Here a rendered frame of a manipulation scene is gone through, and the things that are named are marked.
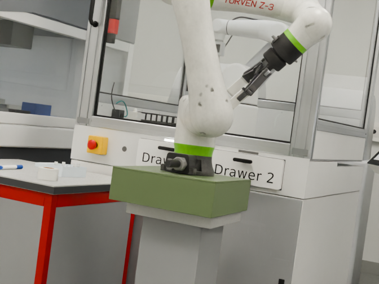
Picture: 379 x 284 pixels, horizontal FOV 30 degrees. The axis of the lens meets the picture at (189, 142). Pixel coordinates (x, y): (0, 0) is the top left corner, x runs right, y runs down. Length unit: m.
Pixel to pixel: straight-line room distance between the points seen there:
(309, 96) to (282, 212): 0.43
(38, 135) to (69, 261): 1.01
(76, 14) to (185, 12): 1.55
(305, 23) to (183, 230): 0.73
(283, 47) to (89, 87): 1.04
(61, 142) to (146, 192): 1.48
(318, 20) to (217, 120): 0.45
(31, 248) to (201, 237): 0.59
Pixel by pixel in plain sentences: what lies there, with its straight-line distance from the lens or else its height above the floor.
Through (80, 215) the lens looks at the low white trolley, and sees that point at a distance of 2.49.
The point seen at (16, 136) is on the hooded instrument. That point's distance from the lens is 3.24.
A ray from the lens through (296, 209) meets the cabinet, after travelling 2.58.
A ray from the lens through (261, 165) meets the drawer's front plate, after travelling 2.60.
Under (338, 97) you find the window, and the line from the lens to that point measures 2.91.
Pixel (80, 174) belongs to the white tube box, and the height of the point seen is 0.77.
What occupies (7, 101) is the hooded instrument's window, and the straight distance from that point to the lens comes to 3.20.
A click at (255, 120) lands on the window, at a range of 2.65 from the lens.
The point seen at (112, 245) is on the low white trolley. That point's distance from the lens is 2.72.
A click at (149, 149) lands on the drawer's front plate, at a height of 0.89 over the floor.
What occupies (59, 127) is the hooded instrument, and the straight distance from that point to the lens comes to 3.50.
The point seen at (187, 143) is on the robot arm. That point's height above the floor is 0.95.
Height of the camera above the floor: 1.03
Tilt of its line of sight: 2 degrees down
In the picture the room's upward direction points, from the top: 8 degrees clockwise
